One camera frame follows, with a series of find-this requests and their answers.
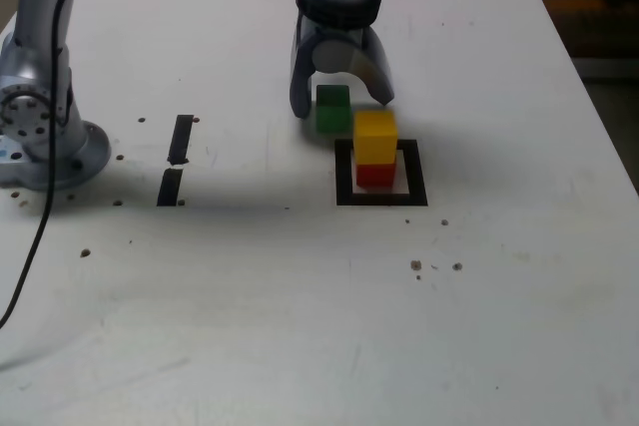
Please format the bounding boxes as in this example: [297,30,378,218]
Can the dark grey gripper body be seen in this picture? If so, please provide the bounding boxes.
[298,15,376,42]

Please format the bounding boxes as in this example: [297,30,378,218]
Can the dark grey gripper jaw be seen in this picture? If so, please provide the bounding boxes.
[289,19,321,122]

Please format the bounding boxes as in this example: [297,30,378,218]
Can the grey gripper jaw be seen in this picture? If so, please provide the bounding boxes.
[310,25,397,108]

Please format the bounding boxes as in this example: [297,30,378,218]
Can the green cube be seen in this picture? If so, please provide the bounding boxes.
[315,84,354,136]

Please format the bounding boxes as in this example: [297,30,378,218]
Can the yellow cube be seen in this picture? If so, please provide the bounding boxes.
[352,110,399,167]

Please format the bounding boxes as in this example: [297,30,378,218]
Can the red cube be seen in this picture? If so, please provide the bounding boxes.
[354,161,398,189]

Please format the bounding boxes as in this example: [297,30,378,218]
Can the black tape square outline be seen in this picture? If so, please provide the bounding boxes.
[333,138,429,208]

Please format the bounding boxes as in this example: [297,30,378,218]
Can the black tape strip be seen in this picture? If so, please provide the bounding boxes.
[156,114,195,207]

